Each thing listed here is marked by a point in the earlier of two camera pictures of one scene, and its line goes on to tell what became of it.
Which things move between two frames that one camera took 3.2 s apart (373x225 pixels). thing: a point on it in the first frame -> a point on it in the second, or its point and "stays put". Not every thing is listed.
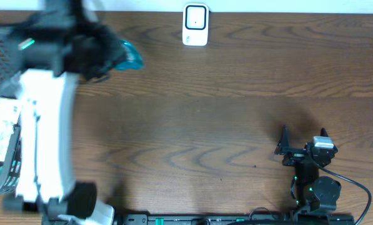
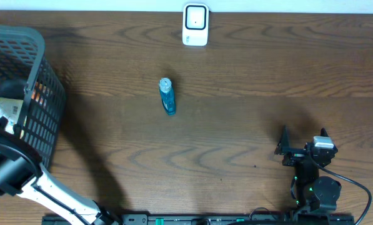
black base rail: [226, 219] stays put
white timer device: [195, 24] stays put
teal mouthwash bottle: [134, 60] -> [165, 85]
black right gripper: [283, 147] stays put
